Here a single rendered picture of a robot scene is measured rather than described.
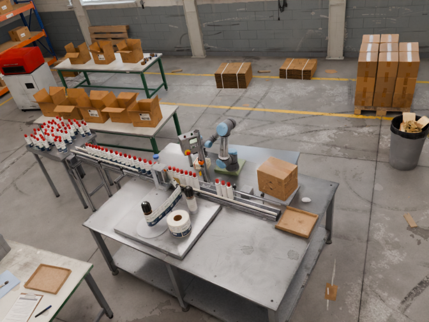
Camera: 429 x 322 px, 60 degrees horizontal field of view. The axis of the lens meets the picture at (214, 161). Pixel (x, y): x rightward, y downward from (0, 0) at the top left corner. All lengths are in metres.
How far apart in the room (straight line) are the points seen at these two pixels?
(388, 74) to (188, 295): 4.28
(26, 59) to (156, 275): 5.59
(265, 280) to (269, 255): 0.25
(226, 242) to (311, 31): 5.98
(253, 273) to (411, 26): 6.31
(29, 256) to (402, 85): 5.36
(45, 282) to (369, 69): 5.05
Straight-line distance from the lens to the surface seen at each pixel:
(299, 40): 8.57
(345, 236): 4.46
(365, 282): 4.12
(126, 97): 5.65
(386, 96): 6.36
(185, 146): 3.52
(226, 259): 3.20
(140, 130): 5.21
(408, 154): 5.23
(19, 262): 4.02
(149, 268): 4.12
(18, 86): 8.70
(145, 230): 3.53
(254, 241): 3.29
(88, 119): 5.81
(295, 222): 3.42
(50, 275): 3.72
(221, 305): 3.69
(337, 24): 8.29
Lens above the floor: 3.33
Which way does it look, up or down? 37 degrees down
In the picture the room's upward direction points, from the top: 11 degrees counter-clockwise
